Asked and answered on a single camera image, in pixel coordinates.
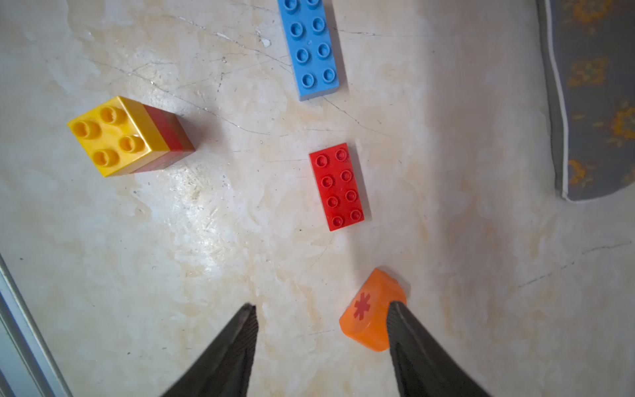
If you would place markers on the grey floral cushion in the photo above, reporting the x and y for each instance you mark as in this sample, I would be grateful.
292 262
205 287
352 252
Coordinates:
588 57

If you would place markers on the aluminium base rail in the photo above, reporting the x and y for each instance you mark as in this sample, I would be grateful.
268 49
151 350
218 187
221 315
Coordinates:
27 365

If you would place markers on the small red lego brick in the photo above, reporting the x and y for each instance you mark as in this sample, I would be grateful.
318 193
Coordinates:
173 135

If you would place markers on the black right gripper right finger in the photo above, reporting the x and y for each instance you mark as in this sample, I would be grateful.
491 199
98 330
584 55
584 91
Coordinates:
422 366

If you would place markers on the yellow lego brick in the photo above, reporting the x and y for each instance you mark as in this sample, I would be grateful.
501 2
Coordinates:
119 137

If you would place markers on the orange translucent lego piece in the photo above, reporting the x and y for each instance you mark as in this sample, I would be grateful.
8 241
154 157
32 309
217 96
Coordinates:
364 320

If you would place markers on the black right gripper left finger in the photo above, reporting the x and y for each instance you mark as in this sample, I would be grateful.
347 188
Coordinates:
224 367

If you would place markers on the blue lego brick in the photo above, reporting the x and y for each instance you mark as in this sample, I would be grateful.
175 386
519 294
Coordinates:
310 47

